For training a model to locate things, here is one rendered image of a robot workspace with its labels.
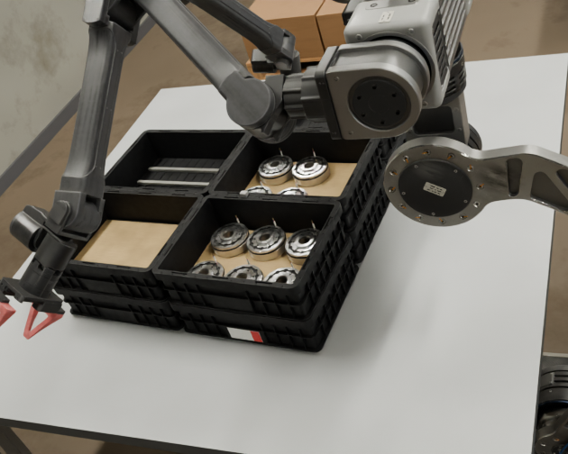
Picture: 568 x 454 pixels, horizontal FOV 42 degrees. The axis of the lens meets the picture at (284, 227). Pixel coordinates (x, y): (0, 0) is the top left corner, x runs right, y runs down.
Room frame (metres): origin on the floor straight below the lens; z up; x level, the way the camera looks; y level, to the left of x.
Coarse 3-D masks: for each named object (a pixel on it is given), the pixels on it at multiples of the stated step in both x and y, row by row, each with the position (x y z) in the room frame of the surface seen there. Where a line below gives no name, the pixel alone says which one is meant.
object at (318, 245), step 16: (336, 208) 1.40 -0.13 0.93; (176, 240) 1.50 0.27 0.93; (320, 240) 1.31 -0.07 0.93; (160, 272) 1.40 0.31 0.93; (176, 272) 1.38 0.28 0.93; (304, 272) 1.22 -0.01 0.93; (240, 288) 1.26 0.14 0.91; (256, 288) 1.24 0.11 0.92; (272, 288) 1.21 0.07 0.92; (288, 288) 1.19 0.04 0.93
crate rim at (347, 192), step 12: (300, 132) 1.79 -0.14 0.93; (312, 132) 1.77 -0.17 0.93; (324, 132) 1.74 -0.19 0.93; (372, 144) 1.60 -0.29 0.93; (228, 168) 1.74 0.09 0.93; (360, 168) 1.52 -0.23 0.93; (216, 180) 1.70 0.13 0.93; (348, 180) 1.49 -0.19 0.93; (216, 192) 1.64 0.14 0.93; (228, 192) 1.62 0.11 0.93; (240, 192) 1.61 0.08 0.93; (348, 192) 1.45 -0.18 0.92
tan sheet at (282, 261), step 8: (208, 248) 1.56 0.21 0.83; (200, 256) 1.54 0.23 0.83; (208, 256) 1.52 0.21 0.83; (216, 256) 1.51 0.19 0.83; (240, 256) 1.48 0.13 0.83; (248, 256) 1.47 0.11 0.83; (280, 256) 1.42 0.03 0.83; (224, 264) 1.47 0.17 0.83; (232, 264) 1.46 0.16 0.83; (240, 264) 1.45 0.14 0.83; (256, 264) 1.42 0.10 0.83; (264, 264) 1.41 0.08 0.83; (272, 264) 1.40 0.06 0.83; (280, 264) 1.39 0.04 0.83; (288, 264) 1.38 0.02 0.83; (264, 272) 1.38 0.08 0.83
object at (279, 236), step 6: (264, 228) 1.51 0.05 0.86; (270, 228) 1.51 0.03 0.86; (276, 228) 1.50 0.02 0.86; (252, 234) 1.50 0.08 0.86; (276, 234) 1.47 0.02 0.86; (282, 234) 1.46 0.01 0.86; (252, 240) 1.48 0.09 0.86; (276, 240) 1.45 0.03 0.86; (282, 240) 1.44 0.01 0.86; (252, 246) 1.46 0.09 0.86; (258, 246) 1.45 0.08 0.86; (264, 246) 1.44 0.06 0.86; (270, 246) 1.44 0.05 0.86; (276, 246) 1.43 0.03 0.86; (258, 252) 1.43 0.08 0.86; (264, 252) 1.42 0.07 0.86
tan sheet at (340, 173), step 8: (336, 168) 1.70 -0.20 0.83; (344, 168) 1.69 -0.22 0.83; (352, 168) 1.67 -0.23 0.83; (256, 176) 1.81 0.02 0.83; (336, 176) 1.67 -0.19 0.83; (344, 176) 1.65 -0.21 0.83; (256, 184) 1.77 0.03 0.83; (264, 184) 1.75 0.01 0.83; (280, 184) 1.72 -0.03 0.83; (288, 184) 1.71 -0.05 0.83; (320, 184) 1.66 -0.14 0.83; (328, 184) 1.64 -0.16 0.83; (336, 184) 1.63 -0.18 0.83; (344, 184) 1.62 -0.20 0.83; (272, 192) 1.70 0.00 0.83; (312, 192) 1.63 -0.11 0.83; (320, 192) 1.62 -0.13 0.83; (328, 192) 1.61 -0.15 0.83; (336, 192) 1.59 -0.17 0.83
